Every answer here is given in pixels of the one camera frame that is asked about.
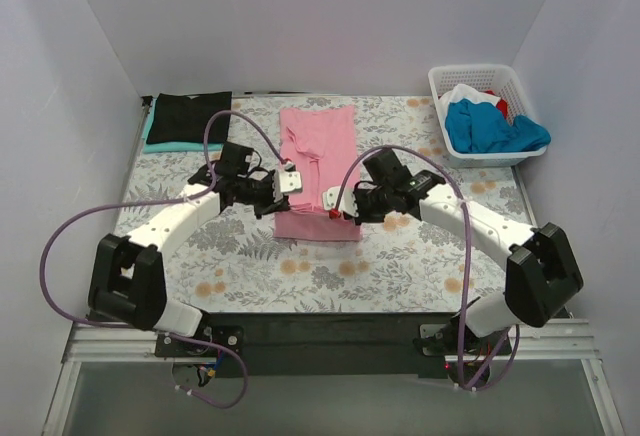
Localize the pink t shirt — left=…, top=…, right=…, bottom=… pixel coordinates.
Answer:
left=274, top=105, right=361, bottom=242

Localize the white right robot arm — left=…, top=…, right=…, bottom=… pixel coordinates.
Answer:
left=322, top=145, right=584, bottom=354

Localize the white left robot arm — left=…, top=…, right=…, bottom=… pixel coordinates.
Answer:
left=88, top=143, right=302, bottom=356

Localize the floral patterned table mat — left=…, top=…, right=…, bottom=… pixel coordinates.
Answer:
left=93, top=94, right=557, bottom=314

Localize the folded black t shirt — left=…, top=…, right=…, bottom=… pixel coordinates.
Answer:
left=145, top=92, right=232, bottom=145

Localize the folded teal t shirt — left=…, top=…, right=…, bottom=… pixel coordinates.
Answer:
left=142, top=99, right=224, bottom=154

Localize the blue t shirt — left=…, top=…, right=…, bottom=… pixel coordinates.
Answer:
left=445, top=99, right=551, bottom=154

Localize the white t shirt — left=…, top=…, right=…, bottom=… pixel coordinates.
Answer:
left=439, top=84, right=501, bottom=115

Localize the red t shirt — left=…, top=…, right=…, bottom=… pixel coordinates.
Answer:
left=496, top=99, right=509, bottom=121

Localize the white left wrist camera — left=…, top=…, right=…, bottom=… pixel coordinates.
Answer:
left=273, top=170, right=303, bottom=202

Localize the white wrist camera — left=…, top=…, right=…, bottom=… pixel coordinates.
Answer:
left=273, top=170, right=303, bottom=202
left=322, top=186, right=345, bottom=220

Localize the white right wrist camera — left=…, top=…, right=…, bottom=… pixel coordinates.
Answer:
left=322, top=186, right=345, bottom=220

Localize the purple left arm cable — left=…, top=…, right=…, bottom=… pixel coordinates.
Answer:
left=39, top=110, right=299, bottom=410

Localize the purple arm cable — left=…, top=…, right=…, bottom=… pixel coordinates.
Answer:
left=39, top=110, right=299, bottom=410
left=333, top=145, right=521, bottom=393

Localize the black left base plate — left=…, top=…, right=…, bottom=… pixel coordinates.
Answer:
left=154, top=325, right=245, bottom=358

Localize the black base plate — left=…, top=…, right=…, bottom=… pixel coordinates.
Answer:
left=154, top=325, right=245, bottom=358
left=412, top=321, right=503, bottom=356

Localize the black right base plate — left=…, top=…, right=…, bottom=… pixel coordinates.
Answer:
left=412, top=321, right=503, bottom=356

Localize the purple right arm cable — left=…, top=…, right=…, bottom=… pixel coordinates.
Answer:
left=333, top=145, right=521, bottom=393

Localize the aluminium front rail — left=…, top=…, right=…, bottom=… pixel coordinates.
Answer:
left=64, top=313, right=599, bottom=373

